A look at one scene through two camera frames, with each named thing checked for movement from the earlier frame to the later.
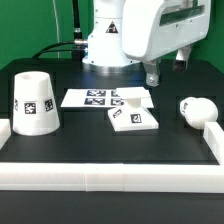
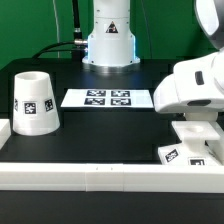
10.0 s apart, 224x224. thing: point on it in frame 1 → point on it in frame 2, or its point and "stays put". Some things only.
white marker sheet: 99,98 stays put
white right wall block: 213,135 stays put
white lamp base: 136,115 → 193,151
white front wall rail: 112,177 stays put
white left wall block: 5,131 stays put
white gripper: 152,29 → 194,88
